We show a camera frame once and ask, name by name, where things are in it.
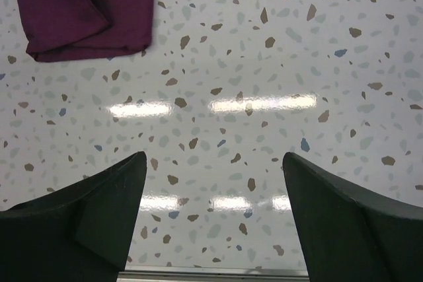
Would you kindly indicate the purple surgical cloth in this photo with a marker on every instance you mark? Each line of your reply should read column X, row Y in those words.
column 69, row 30

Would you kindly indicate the aluminium front rail frame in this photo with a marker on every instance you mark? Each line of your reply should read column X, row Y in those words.
column 156, row 273

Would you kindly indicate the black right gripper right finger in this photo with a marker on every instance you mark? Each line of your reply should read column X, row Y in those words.
column 349, row 233

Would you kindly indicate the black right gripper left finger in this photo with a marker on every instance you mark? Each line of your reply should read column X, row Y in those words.
column 81, row 232

